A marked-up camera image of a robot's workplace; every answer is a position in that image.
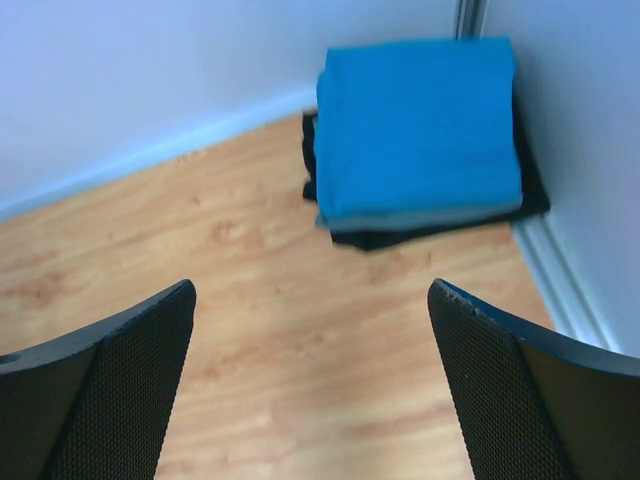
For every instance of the folded grey t shirt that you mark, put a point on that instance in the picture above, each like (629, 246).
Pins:
(395, 218)

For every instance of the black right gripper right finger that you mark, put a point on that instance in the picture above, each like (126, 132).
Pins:
(532, 403)

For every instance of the blue t shirt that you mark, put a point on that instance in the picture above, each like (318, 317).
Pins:
(462, 92)

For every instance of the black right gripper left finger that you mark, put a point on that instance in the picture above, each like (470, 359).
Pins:
(95, 403)

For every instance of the right aluminium corner post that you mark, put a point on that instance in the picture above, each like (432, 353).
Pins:
(469, 18)

